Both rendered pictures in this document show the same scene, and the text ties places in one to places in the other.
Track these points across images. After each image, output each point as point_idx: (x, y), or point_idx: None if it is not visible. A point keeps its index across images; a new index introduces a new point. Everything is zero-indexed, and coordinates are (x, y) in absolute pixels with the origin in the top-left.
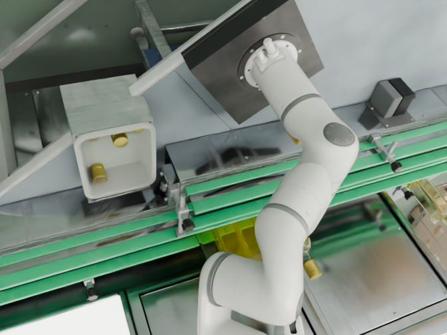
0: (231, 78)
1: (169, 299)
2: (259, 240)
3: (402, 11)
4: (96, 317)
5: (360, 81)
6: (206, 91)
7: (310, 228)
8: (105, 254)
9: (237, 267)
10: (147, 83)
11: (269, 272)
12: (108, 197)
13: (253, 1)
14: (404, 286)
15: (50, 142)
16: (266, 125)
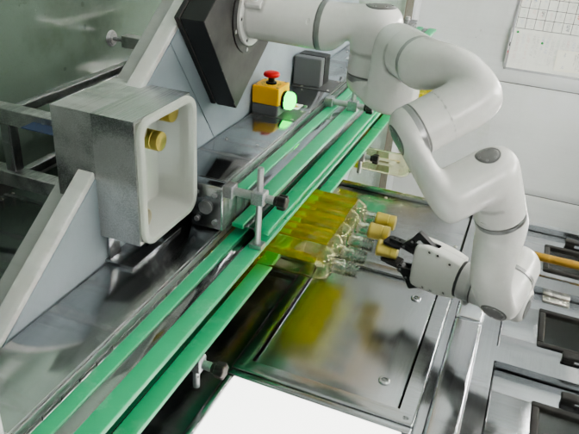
0: (228, 34)
1: (286, 345)
2: (431, 58)
3: None
4: (236, 407)
5: (283, 57)
6: (194, 76)
7: None
8: (210, 299)
9: (428, 96)
10: (149, 67)
11: (465, 62)
12: (149, 256)
13: None
14: (438, 227)
15: None
16: (239, 123)
